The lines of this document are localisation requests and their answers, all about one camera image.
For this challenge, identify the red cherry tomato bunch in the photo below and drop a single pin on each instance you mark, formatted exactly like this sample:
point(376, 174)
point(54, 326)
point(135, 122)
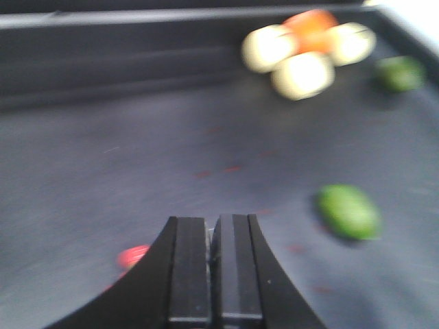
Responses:
point(128, 258)

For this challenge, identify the pale apple front left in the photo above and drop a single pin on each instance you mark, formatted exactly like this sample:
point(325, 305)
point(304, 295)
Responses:
point(262, 49)

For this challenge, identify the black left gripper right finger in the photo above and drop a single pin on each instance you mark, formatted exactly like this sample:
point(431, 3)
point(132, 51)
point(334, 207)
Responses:
point(249, 288)

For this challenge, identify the orange fruit front tray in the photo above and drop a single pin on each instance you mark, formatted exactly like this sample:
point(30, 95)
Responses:
point(310, 30)

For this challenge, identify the green avocado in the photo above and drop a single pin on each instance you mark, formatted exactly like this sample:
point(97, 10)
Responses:
point(349, 212)
point(400, 74)

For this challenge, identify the pale apple front right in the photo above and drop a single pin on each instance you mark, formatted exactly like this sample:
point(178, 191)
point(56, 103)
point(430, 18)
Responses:
point(350, 43)

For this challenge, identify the pale apple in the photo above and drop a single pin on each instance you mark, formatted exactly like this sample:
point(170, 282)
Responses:
point(350, 43)
point(303, 76)
point(262, 49)

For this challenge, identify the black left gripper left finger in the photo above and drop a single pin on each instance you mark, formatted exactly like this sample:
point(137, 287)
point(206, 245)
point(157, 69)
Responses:
point(168, 288)

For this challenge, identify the pale apple front lower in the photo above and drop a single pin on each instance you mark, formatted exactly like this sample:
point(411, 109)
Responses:
point(303, 76)

